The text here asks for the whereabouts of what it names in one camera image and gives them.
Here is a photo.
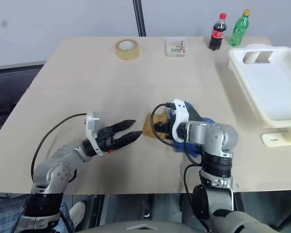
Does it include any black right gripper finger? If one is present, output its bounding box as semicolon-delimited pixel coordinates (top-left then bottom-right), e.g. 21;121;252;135
153;122;166;133

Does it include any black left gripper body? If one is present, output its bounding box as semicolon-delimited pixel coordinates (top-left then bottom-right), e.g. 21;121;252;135
96;126;117;154

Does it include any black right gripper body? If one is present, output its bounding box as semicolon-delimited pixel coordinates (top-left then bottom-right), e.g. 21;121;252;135
164;116;176;141

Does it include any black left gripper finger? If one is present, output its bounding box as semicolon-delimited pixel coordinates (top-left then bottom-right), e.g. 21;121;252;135
110;119;137;134
113;131;143;149

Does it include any mustard yellow sock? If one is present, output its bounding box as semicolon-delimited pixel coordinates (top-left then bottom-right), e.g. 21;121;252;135
142;112;172;140

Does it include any clear box of coloured pins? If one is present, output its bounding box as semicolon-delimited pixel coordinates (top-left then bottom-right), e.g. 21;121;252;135
164;38;188;58

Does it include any white plastic basket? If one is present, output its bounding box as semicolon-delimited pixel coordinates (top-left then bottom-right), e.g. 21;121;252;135
227;44;291;129

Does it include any dark green sock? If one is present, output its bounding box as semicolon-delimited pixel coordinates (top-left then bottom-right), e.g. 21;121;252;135
187;106;205;122

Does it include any brown packing tape roll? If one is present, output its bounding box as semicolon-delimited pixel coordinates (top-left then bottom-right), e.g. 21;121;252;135
114;38;140;61

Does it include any white shoe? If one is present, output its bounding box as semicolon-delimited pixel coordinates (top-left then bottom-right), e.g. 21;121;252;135
68;201;86;228

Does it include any cola bottle with red cap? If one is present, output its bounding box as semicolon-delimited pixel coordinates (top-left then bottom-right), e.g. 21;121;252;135
209;12;228;51

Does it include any green bottle with yellow cap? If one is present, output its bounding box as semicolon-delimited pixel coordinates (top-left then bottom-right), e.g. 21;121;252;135
227;9;251;48

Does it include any blue jeans leg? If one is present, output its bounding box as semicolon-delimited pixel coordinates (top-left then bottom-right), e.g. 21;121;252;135
0;193;75;233

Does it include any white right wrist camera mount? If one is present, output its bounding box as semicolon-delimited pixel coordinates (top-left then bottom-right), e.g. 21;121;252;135
170;99;190;143

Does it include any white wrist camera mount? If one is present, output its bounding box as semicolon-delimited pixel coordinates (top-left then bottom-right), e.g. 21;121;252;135
84;111;104;157
170;99;190;143

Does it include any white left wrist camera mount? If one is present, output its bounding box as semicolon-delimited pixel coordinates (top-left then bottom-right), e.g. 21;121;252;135
84;111;104;157

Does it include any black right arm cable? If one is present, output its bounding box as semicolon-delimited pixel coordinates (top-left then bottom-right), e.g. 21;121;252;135
150;102;206;212

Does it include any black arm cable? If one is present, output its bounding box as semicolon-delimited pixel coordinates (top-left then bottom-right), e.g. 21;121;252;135
150;102;206;212
31;112;88;176

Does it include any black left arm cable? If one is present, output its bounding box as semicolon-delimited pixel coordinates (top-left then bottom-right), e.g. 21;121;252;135
31;112;88;176

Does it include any black vertical post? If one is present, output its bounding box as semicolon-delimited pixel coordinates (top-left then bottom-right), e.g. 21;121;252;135
131;0;147;37

